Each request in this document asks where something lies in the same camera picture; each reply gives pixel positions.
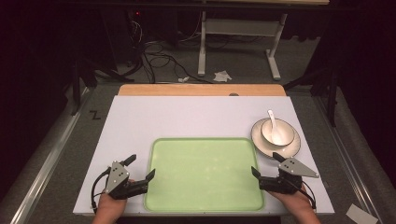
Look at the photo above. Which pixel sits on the black metal stand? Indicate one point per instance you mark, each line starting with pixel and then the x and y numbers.
pixel 332 99
pixel 75 90

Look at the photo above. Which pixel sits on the white ceramic spoon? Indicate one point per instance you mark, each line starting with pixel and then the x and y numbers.
pixel 275 130

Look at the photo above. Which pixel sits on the white table board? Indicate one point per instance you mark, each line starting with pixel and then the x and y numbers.
pixel 186 118

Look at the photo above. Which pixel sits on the white metal desk frame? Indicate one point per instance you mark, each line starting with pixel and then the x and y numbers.
pixel 239 27

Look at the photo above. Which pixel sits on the wooden table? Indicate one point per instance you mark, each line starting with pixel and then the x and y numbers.
pixel 193 89

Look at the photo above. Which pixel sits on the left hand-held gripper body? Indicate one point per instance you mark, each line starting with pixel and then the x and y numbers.
pixel 116 180

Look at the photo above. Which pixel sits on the person's left hand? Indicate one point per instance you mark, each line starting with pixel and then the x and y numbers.
pixel 109 208

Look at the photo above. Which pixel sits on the aluminium floor rail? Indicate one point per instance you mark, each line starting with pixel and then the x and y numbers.
pixel 46 174
pixel 348 161

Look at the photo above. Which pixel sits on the person's right hand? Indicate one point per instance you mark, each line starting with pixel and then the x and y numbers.
pixel 295 205

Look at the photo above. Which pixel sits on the flat white paper sheet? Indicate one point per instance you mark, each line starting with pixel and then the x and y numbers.
pixel 361 214

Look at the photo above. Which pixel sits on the light green tray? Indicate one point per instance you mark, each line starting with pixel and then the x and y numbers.
pixel 202 174

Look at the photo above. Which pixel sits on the white plate dark rim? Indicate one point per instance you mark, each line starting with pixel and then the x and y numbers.
pixel 264 148

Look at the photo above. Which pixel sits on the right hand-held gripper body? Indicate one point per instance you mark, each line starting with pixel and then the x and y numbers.
pixel 288 179

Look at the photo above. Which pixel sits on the small crumpled white paper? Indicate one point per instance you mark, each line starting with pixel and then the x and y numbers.
pixel 183 79

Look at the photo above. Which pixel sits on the large crumpled white paper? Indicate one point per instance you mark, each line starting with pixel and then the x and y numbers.
pixel 222 76

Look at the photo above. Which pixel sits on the grey round table grommet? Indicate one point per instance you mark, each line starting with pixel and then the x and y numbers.
pixel 233 94

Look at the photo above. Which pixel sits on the white bowl dark rim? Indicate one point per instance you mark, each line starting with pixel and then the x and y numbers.
pixel 287 130

